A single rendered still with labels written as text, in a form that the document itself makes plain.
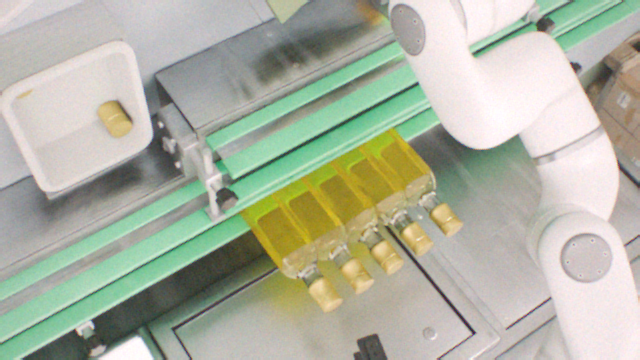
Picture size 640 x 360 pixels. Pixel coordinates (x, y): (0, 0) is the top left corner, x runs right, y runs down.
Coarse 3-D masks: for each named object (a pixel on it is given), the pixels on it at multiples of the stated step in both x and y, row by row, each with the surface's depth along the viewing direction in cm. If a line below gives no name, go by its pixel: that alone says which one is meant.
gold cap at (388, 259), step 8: (384, 240) 116; (376, 248) 116; (384, 248) 115; (392, 248) 116; (376, 256) 116; (384, 256) 115; (392, 256) 115; (400, 256) 116; (384, 264) 115; (392, 264) 114; (400, 264) 116; (392, 272) 116
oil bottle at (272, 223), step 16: (256, 208) 117; (272, 208) 117; (256, 224) 116; (272, 224) 115; (288, 224) 115; (272, 240) 114; (288, 240) 114; (304, 240) 114; (272, 256) 117; (288, 256) 113; (304, 256) 113; (288, 272) 114
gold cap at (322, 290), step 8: (320, 280) 112; (328, 280) 113; (312, 288) 112; (320, 288) 111; (328, 288) 111; (320, 296) 111; (328, 296) 111; (336, 296) 111; (320, 304) 111; (328, 304) 110; (336, 304) 112; (328, 312) 112
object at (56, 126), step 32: (64, 64) 91; (96, 64) 103; (128, 64) 97; (32, 96) 101; (64, 96) 104; (96, 96) 108; (128, 96) 105; (32, 128) 105; (64, 128) 109; (96, 128) 111; (32, 160) 99; (64, 160) 108; (96, 160) 109
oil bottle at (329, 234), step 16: (304, 176) 120; (288, 192) 119; (304, 192) 119; (288, 208) 118; (304, 208) 117; (320, 208) 117; (304, 224) 116; (320, 224) 116; (336, 224) 116; (320, 240) 115; (336, 240) 115; (320, 256) 117
